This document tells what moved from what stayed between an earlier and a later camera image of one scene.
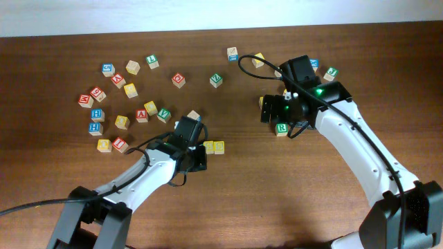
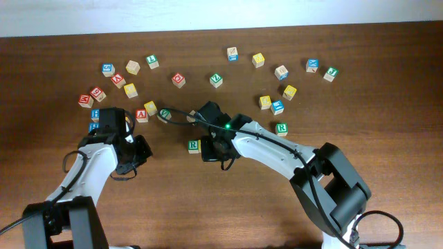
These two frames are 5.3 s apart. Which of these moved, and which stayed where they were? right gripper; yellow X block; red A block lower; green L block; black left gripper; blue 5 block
Moved: right gripper; black left gripper
Stayed: green L block; red A block lower; yellow X block; blue 5 block
